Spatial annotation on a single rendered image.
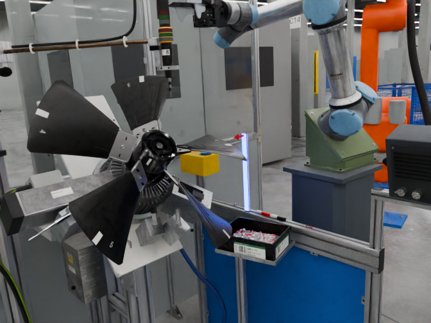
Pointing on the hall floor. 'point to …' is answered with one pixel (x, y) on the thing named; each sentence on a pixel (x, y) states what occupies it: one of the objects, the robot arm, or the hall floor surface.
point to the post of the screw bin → (241, 290)
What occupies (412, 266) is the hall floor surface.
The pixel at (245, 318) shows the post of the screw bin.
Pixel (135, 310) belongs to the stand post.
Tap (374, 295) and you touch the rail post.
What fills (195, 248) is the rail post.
